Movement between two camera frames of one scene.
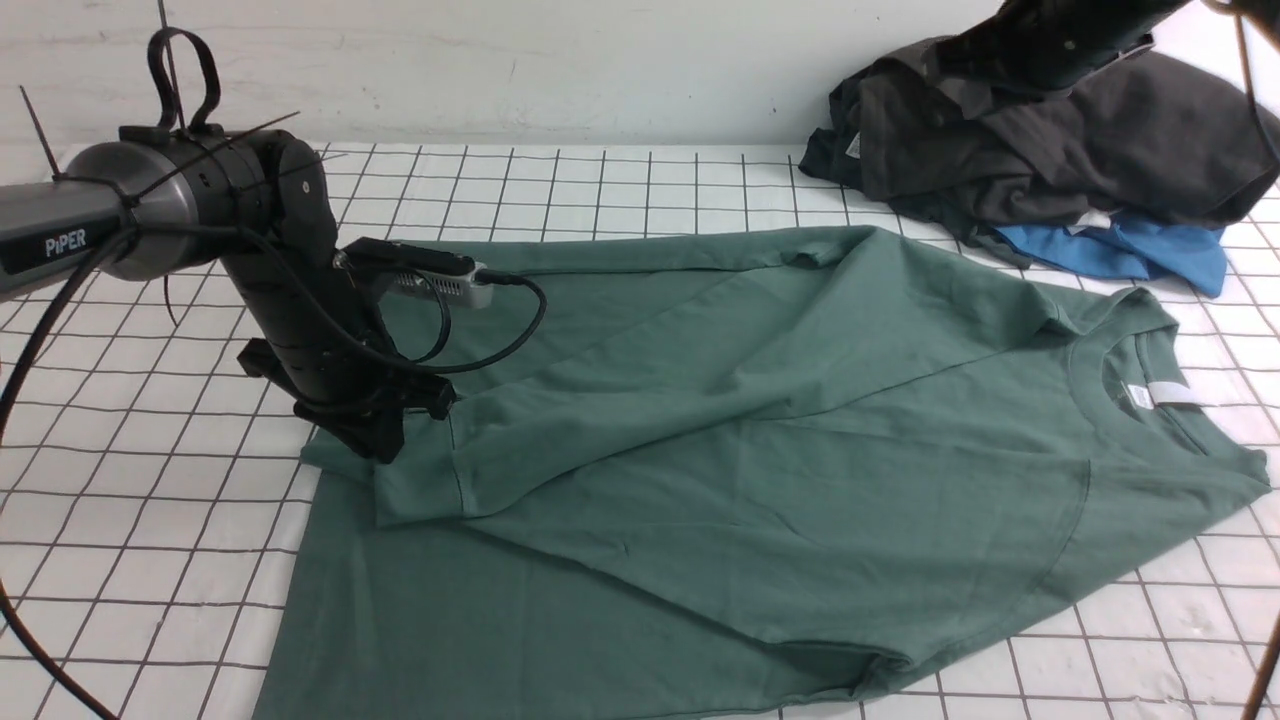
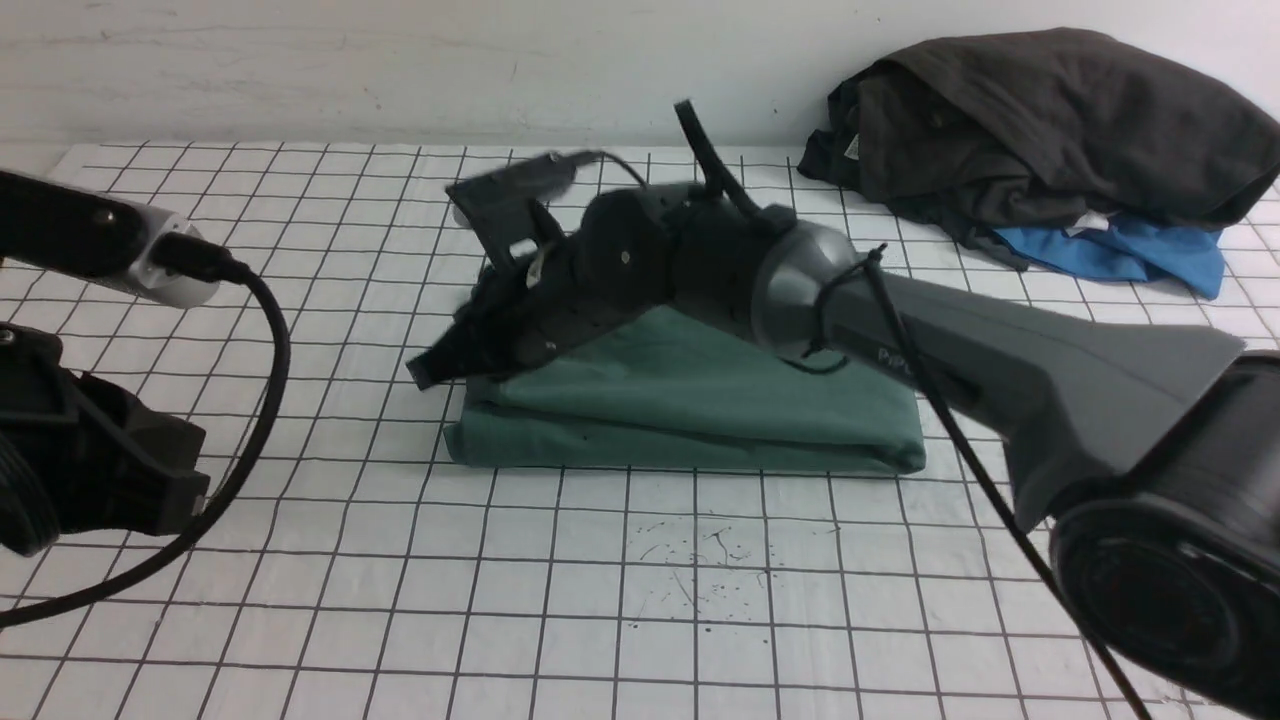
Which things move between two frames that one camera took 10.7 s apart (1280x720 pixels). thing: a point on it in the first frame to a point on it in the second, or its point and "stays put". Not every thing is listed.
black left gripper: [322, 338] to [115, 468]
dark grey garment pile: [1156, 135] stays put
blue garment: [1132, 247] stays put
